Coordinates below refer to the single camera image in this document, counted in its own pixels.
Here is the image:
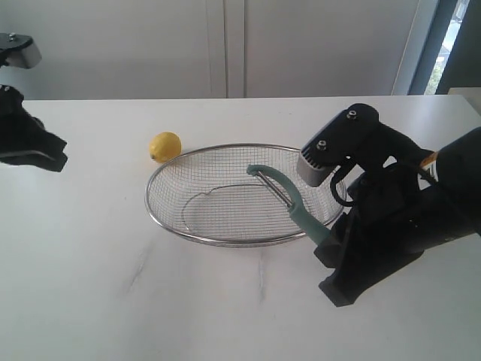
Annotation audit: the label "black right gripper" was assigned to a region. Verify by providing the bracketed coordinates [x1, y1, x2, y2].
[313, 171, 462, 308]

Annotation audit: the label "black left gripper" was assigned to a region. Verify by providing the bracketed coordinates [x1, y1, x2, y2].
[1, 85, 68, 172]

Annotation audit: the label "teal handled vegetable peeler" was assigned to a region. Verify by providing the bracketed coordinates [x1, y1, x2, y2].
[247, 165, 330, 246]

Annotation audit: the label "yellow lemon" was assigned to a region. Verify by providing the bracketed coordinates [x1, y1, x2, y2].
[149, 132, 182, 163]

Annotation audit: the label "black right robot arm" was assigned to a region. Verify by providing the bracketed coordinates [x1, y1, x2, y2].
[314, 128, 480, 307]

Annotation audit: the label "white cabinet doors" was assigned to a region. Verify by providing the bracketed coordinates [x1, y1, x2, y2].
[1, 1, 436, 99]

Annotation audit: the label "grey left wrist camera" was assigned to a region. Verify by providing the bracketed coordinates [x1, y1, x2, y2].
[1, 32, 42, 69]

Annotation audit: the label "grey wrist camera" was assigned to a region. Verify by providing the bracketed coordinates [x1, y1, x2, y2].
[297, 103, 380, 187]
[1, 32, 42, 69]

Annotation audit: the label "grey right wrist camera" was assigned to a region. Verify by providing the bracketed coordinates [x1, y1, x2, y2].
[297, 103, 380, 187]

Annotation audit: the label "oval metal wire mesh basket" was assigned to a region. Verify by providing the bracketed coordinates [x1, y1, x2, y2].
[145, 143, 343, 247]

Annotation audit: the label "window with dark frame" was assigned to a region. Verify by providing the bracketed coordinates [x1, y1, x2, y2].
[407, 1, 480, 96]

